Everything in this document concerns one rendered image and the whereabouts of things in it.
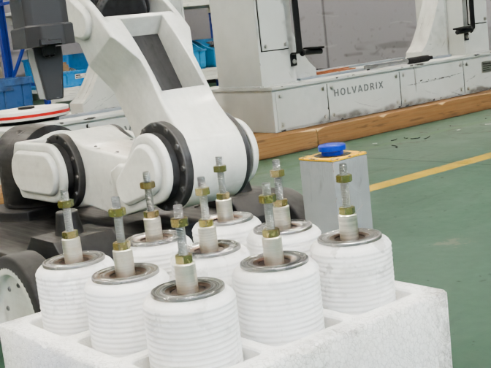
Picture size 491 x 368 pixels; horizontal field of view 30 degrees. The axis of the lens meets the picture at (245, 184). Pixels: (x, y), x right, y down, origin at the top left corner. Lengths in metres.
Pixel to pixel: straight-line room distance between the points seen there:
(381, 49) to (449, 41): 3.01
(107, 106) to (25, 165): 1.65
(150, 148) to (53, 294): 0.38
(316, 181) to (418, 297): 0.30
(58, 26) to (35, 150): 0.75
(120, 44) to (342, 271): 0.62
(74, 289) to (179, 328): 0.23
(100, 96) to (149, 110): 1.96
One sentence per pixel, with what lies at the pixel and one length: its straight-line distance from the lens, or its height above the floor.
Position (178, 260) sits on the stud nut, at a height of 0.29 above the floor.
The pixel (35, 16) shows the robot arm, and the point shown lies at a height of 0.54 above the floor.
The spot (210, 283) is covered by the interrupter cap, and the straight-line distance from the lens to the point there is 0.94.
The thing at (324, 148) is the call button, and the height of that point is 0.33.
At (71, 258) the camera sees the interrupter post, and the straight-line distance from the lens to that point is 1.12.
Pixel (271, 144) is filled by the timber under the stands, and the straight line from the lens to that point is 3.59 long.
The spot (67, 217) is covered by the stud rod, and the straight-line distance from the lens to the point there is 1.12.
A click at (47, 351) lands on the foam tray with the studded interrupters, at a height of 0.17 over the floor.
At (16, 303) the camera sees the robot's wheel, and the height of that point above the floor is 0.12.
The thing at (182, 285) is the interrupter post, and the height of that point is 0.26.
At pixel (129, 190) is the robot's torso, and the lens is 1.48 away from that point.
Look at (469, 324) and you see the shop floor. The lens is 1.53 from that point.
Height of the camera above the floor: 0.51
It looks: 10 degrees down
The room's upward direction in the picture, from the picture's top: 6 degrees counter-clockwise
